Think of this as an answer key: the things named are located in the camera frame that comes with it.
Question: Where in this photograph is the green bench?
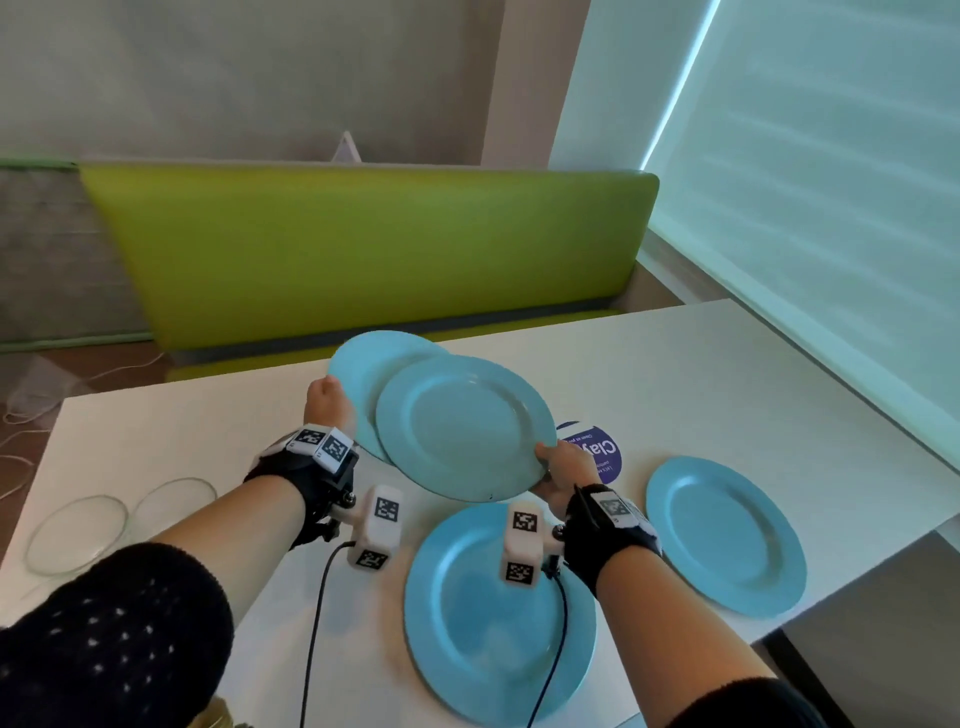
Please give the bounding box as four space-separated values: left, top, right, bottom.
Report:
78 161 661 384

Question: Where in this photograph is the white roller blind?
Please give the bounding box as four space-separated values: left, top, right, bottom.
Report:
641 0 960 470

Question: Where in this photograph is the black knitted sleeve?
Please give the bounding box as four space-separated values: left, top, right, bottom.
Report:
0 542 235 728
667 677 826 728

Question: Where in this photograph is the black camera cable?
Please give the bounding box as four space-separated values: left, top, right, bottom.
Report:
524 573 571 728
298 539 358 728

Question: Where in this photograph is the person's right hand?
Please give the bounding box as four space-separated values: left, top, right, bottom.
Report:
528 440 603 520

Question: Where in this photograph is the clear drinking glass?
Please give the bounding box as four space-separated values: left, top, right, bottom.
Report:
127 476 219 545
22 493 130 579

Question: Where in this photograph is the blue plate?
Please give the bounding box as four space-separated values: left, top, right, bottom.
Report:
327 329 451 466
403 500 599 728
374 354 560 504
644 455 809 620

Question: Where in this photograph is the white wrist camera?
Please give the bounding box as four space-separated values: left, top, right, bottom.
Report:
500 500 565 589
329 483 406 573

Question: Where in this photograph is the person's right forearm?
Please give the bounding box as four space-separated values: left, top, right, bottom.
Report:
596 545 778 710

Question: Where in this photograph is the black marker wrist strap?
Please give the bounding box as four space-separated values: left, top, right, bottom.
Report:
243 423 360 549
560 483 665 598

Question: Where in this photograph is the white floor cable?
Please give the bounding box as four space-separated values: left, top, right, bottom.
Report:
0 350 170 451

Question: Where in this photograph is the blue round sticker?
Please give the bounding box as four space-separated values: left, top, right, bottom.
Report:
556 421 624 485

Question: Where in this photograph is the grey wire mesh panel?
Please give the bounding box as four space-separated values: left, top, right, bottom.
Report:
0 161 151 350

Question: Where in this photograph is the person's left forearm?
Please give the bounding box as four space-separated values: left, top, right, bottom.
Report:
149 473 307 628

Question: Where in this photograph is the person's left hand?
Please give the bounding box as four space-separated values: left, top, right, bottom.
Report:
303 376 358 440

